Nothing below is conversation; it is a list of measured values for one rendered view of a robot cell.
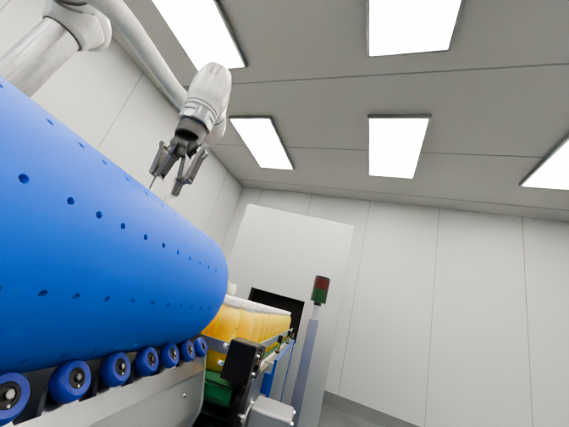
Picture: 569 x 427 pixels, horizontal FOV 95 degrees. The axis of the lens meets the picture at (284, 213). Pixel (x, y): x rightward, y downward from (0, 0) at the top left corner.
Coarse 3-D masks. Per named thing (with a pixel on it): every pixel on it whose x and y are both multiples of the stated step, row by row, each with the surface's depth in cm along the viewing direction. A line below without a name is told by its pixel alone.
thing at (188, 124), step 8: (184, 120) 67; (192, 120) 67; (176, 128) 67; (184, 128) 66; (192, 128) 66; (200, 128) 68; (176, 136) 68; (184, 136) 68; (192, 136) 68; (200, 136) 68; (192, 144) 67; (200, 144) 69; (176, 152) 67; (192, 152) 67
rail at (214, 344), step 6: (198, 336) 73; (204, 336) 73; (210, 336) 73; (192, 342) 72; (210, 342) 72; (216, 342) 72; (222, 342) 72; (228, 342) 72; (210, 348) 71; (216, 348) 71; (222, 348) 71
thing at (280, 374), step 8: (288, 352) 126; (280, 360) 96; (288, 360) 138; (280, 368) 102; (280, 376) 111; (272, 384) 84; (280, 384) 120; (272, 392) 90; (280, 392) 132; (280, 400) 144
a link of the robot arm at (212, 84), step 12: (204, 72) 70; (216, 72) 71; (228, 72) 74; (192, 84) 70; (204, 84) 69; (216, 84) 70; (228, 84) 74; (192, 96) 69; (204, 96) 69; (216, 96) 70; (228, 96) 75; (216, 108) 71; (216, 120) 79
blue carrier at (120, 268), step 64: (0, 128) 18; (64, 128) 26; (0, 192) 18; (64, 192) 22; (128, 192) 32; (0, 256) 18; (64, 256) 23; (128, 256) 30; (192, 256) 46; (0, 320) 20; (64, 320) 25; (128, 320) 33; (192, 320) 51
